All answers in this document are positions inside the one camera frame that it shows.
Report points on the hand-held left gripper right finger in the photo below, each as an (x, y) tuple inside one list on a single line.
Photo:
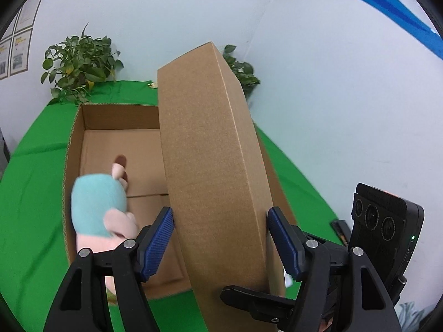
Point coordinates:
[(283, 240)]

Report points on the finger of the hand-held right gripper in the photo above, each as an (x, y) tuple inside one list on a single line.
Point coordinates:
[(256, 301)]

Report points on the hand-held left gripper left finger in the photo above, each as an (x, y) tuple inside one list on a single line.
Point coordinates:
[(160, 240)]

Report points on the brown cardboard box lid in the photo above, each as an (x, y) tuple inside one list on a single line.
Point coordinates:
[(207, 162)]

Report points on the brown cardboard box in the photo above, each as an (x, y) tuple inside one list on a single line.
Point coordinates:
[(114, 145)]

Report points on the pink and teal plush toy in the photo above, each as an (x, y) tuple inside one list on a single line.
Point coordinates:
[(93, 204)]

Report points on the light grey clothing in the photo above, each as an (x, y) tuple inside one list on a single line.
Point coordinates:
[(412, 316)]

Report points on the green tablecloth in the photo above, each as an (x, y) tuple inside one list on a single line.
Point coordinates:
[(31, 197)]

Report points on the small green potted plant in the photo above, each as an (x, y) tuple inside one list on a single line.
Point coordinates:
[(244, 72)]

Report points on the large green potted plant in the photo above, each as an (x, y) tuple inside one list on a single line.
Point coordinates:
[(81, 62)]

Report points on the framed wall notice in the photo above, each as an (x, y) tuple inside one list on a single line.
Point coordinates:
[(21, 52), (31, 8), (5, 58)]

